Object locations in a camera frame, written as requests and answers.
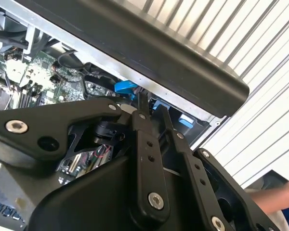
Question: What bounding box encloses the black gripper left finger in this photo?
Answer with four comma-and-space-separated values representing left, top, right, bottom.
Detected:
0, 93, 171, 218

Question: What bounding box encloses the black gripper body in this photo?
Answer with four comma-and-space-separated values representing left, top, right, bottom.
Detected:
26, 154, 209, 231

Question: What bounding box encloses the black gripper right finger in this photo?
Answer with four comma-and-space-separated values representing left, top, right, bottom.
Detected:
156, 104, 266, 231

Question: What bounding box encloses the black wire blue connector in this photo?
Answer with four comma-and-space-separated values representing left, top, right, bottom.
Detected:
81, 61, 137, 103

